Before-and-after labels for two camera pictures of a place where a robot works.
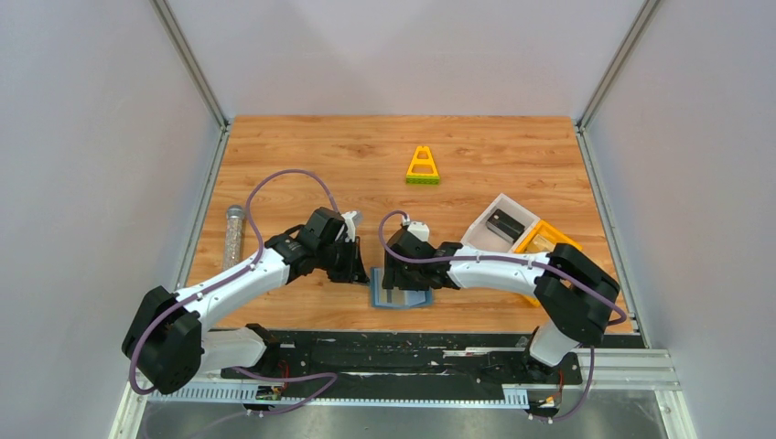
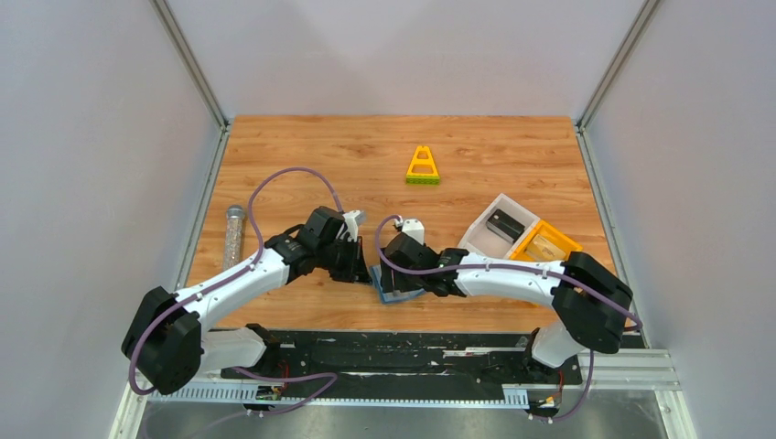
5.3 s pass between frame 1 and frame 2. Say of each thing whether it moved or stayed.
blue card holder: moved
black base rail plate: stayed
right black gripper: stayed
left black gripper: stayed
